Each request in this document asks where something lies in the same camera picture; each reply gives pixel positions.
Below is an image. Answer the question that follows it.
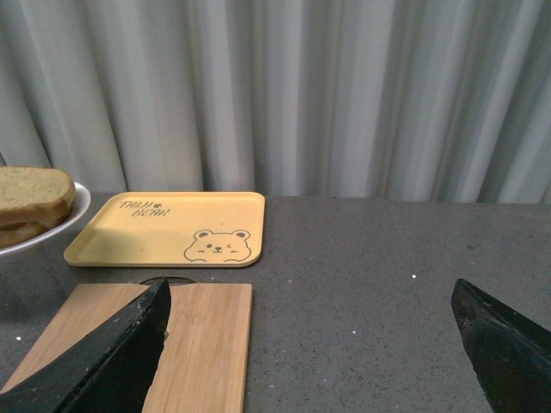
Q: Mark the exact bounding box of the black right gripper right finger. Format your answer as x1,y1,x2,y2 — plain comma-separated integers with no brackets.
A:
451,279,550,412

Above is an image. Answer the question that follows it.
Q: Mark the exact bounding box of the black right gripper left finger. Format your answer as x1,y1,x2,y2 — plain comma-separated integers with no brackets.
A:
1,280,171,412

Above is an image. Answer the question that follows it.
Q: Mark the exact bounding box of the bread slice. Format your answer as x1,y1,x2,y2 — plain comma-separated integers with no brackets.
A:
1,222,45,249
1,166,77,229

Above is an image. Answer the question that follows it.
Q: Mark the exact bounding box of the white round plate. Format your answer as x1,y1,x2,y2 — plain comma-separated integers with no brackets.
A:
1,182,91,256

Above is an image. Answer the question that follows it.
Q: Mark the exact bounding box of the wooden cutting board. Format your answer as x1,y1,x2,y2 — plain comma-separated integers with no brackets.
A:
3,283,252,412

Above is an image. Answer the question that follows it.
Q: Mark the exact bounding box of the yellow bear tray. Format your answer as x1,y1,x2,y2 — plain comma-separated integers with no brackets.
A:
64,192,265,268

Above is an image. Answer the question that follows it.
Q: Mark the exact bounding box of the grey curtain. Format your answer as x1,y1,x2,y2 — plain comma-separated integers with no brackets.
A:
1,1,550,204

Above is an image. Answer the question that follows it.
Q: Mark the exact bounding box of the metal cutting board handle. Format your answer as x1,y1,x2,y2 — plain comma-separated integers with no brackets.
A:
139,276,196,286

